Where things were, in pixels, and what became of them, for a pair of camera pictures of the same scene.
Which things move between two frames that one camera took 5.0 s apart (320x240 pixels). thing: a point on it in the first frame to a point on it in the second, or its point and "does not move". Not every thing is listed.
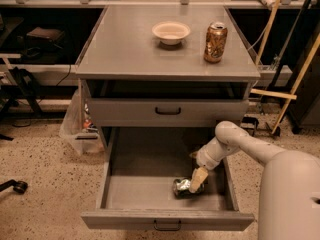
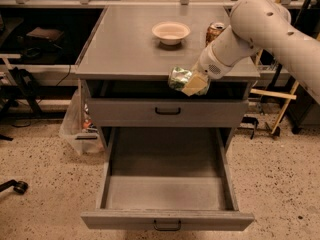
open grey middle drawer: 138,167 does not move
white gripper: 206,159 to 210,66
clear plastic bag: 77,130 does not move
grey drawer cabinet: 165,66 does not move
